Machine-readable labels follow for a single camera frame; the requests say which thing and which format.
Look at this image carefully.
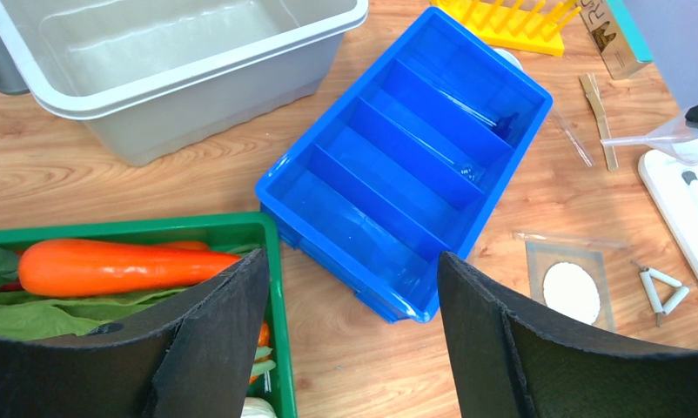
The small orange carrot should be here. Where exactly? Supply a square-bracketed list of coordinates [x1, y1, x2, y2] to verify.
[249, 320, 271, 384]

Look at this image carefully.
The clay pipe triangle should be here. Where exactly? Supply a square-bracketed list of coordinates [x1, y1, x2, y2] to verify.
[631, 260, 690, 328]

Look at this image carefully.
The yellow test tube rack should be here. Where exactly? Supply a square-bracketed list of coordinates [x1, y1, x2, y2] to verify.
[430, 0, 581, 57]

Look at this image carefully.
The green leafy vegetable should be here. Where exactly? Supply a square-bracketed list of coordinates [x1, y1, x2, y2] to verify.
[0, 241, 213, 341]

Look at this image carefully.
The wire gauze with ceramic centre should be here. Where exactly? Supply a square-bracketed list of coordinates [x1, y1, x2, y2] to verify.
[526, 241, 616, 332]

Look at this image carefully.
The white tray lid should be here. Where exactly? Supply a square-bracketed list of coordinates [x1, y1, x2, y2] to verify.
[638, 150, 698, 281]

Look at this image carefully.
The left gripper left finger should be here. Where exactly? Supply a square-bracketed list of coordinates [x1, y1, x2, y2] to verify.
[0, 249, 270, 417]

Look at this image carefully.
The white evaporating dish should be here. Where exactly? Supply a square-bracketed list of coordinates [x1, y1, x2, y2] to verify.
[493, 48, 523, 71]

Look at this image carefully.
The blue divided plastic tray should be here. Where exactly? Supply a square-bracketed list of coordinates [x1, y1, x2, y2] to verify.
[255, 7, 553, 323]

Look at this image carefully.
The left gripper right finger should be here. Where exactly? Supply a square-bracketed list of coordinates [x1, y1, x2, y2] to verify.
[437, 252, 698, 417]

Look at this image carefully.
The yellow napa cabbage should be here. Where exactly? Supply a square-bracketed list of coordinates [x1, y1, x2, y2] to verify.
[240, 397, 278, 418]

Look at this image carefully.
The clear glass test tube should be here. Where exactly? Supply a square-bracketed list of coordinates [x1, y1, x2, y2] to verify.
[551, 106, 594, 168]

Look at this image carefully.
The glass dropper rod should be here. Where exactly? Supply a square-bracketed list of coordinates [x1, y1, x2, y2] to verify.
[511, 230, 631, 250]

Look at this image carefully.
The green long beans bundle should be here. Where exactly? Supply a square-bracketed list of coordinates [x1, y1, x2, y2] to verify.
[250, 346, 276, 380]

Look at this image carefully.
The green plastic vegetable tray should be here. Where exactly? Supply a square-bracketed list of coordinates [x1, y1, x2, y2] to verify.
[0, 212, 298, 417]

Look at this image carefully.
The grey plastic tub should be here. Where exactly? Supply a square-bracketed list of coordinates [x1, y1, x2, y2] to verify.
[0, 1, 369, 166]

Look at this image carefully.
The wooden test tube clamp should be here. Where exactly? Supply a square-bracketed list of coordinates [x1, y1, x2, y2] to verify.
[579, 73, 619, 172]

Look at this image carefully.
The glass round bottom tube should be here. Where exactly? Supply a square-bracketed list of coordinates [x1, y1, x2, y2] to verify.
[386, 113, 485, 184]

